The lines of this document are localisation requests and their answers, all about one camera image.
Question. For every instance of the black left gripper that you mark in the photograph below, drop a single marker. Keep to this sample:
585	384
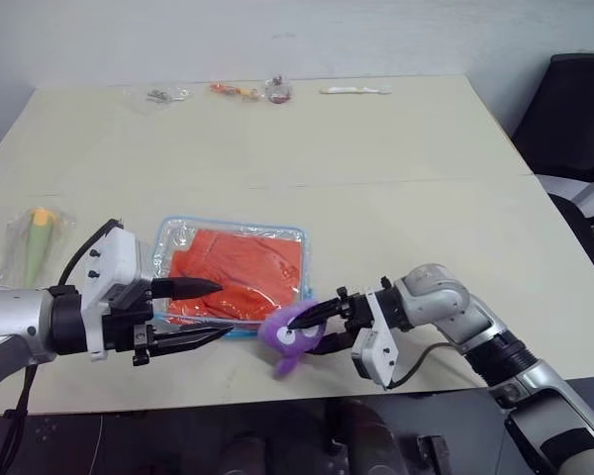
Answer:
121	329

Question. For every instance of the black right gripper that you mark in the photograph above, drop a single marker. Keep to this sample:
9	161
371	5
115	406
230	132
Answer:
359	312

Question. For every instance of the purple plush toy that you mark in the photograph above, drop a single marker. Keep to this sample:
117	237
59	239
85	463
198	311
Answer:
277	339

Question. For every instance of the clear blue-trimmed plastic pouch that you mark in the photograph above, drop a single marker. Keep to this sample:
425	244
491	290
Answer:
178	237

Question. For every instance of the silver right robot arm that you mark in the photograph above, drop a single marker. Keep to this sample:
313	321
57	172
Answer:
445	297

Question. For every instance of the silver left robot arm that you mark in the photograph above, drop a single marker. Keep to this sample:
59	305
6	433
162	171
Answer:
15	312

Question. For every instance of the orange cloth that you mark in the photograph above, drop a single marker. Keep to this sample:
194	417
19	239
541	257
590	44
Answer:
247	267

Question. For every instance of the large dark rounded shape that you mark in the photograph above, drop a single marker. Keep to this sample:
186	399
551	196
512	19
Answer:
361	435

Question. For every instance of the small dark rounded shape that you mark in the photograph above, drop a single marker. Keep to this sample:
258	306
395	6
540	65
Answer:
245	455

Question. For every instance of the black rectangular block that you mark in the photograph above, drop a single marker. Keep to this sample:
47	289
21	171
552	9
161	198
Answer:
431	455

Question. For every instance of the green yellow corn toy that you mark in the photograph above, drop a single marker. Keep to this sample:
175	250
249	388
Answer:
37	242

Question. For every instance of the clear plastic corn bag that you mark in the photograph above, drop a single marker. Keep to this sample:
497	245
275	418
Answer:
12	247

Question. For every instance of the clear bag of dark parts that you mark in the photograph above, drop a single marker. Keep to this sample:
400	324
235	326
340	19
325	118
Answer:
161	94

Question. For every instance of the orange item in clear wrapper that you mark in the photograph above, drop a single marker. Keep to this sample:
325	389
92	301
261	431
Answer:
232	90

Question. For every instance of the white flat packet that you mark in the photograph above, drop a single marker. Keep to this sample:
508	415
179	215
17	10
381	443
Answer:
354	90

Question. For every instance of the round clear bag, red item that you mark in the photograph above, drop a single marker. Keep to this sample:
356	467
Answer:
278	91

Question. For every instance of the black office chair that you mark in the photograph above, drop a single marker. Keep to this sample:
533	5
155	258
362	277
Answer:
569	119

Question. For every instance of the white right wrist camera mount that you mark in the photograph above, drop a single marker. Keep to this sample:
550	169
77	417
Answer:
376	353

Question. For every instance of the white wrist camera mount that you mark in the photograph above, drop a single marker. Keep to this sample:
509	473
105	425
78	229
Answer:
376	353
119	252

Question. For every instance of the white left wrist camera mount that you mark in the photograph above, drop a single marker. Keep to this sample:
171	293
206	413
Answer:
119	252

